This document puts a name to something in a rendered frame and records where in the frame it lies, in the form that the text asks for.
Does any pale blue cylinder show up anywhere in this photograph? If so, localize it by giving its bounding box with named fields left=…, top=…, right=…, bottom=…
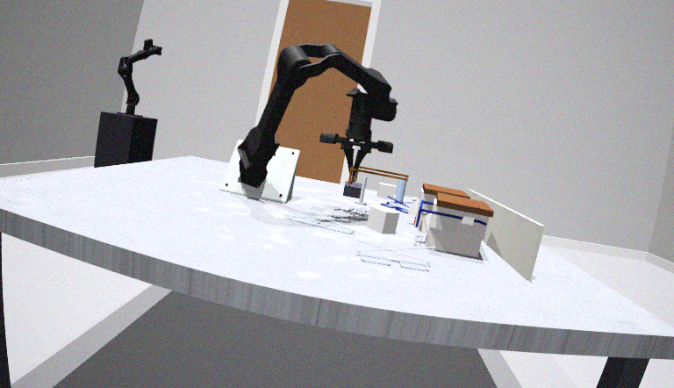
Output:
left=395, top=176, right=408, bottom=203

